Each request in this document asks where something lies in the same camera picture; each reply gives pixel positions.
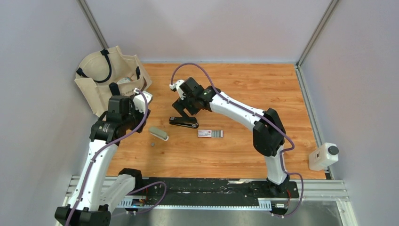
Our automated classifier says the black large stapler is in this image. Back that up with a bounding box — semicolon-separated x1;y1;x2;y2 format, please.
169;117;199;129

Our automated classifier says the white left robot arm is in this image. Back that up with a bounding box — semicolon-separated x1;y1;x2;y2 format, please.
55;91;152;226

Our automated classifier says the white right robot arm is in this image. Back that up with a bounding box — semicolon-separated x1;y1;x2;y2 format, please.
169;77;287;197

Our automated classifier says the beige canvas tote bag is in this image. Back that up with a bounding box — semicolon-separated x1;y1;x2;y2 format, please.
74;46;152;117

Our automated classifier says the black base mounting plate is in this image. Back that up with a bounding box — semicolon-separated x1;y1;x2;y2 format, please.
119;178;303;215

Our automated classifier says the white box with black knob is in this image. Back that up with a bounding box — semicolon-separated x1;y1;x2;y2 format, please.
308;143;339;171

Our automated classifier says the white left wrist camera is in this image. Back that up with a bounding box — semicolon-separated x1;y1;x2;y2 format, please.
133;88;153;113

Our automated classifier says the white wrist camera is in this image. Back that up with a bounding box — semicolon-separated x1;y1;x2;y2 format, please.
169;80;185;100
133;88;153;113

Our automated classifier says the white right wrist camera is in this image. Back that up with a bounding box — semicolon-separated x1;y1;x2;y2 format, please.
169;80;185;100

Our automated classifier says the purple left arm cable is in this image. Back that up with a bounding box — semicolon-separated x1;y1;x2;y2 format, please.
64;89;168;226

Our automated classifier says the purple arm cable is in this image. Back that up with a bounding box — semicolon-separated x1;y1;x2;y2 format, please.
170;63;304;218
64;89;168;226

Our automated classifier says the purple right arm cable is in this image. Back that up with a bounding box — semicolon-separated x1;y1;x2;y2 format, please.
170;63;304;218

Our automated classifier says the aluminium frame rail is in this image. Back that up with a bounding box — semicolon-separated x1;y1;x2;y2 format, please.
67;175;350;211

